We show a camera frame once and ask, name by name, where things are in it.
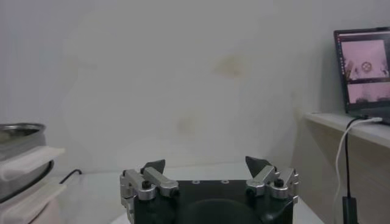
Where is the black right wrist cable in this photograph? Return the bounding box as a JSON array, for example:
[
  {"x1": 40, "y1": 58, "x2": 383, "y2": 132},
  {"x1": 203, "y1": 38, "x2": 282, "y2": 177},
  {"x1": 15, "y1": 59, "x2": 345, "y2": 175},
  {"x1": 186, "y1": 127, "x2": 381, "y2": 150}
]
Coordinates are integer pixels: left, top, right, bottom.
[{"x1": 261, "y1": 197, "x2": 294, "y2": 224}]

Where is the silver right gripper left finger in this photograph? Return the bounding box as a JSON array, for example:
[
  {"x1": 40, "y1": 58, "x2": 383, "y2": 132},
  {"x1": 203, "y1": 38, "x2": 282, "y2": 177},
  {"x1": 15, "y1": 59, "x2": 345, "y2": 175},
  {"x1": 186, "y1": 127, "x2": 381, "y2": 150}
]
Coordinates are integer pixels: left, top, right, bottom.
[{"x1": 119, "y1": 158, "x2": 180, "y2": 224}]

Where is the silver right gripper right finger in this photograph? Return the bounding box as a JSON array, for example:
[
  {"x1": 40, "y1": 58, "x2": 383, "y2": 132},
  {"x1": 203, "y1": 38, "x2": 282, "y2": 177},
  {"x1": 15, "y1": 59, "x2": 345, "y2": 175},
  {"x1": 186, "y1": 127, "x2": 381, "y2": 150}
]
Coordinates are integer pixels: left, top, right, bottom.
[{"x1": 245, "y1": 155, "x2": 299, "y2": 205}]

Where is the black laptop with pink screen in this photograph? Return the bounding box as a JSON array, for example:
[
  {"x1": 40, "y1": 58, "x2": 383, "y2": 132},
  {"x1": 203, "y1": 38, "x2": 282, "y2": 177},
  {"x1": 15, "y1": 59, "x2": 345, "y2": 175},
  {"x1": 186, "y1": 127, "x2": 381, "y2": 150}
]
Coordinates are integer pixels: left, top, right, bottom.
[{"x1": 333, "y1": 26, "x2": 390, "y2": 125}]

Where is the white side table with adapter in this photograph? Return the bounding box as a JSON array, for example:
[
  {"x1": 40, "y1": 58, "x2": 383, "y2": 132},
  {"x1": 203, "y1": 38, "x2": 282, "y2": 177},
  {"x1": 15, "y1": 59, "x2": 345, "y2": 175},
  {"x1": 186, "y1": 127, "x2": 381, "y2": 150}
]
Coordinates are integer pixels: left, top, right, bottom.
[{"x1": 292, "y1": 111, "x2": 390, "y2": 224}]

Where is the black power adapter with cable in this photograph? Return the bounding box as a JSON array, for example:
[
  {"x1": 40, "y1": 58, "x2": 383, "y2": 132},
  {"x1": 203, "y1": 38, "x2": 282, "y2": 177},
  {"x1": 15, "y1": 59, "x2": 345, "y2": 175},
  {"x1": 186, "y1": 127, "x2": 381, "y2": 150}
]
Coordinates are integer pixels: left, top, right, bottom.
[{"x1": 341, "y1": 117, "x2": 368, "y2": 224}]

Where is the steel perforated steamer basket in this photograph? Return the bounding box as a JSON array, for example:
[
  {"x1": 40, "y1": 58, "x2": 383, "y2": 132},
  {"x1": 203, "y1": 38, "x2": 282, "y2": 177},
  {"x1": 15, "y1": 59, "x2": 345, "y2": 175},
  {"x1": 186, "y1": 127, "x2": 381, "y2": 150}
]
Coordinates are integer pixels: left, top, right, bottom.
[{"x1": 0, "y1": 122, "x2": 66, "y2": 198}]

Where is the black cooker power cord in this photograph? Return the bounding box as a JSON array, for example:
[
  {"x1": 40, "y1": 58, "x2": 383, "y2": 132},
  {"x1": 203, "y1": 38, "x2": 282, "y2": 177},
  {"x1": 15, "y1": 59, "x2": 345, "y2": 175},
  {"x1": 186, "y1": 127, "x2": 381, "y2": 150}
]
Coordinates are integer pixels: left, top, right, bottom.
[{"x1": 59, "y1": 169, "x2": 83, "y2": 185}]

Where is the cream electric cooker base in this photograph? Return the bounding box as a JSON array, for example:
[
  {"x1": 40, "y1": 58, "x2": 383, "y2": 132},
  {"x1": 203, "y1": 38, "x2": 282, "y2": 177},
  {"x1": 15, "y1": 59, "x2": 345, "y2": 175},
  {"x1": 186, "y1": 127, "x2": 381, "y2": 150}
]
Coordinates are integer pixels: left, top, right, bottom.
[{"x1": 0, "y1": 161, "x2": 68, "y2": 224}]

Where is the white charging cable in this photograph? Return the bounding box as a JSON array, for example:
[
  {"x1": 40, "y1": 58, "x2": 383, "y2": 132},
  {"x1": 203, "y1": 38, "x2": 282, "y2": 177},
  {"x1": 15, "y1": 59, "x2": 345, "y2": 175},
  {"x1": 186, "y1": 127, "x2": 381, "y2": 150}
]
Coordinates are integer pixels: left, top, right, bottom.
[{"x1": 333, "y1": 117, "x2": 383, "y2": 224}]

